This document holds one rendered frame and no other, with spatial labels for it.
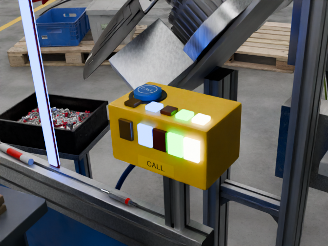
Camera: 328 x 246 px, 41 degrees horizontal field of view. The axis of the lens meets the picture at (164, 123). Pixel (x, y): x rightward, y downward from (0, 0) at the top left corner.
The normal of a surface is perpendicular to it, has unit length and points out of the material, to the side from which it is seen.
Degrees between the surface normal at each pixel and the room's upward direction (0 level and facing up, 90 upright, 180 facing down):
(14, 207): 0
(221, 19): 69
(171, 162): 90
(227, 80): 90
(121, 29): 49
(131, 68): 55
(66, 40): 90
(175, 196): 90
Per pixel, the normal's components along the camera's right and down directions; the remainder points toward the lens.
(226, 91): 0.83, 0.23
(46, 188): -0.57, 0.39
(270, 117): -0.04, -0.89
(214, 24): -0.39, 0.22
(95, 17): -0.05, 0.55
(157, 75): 0.00, -0.13
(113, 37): -0.70, -0.43
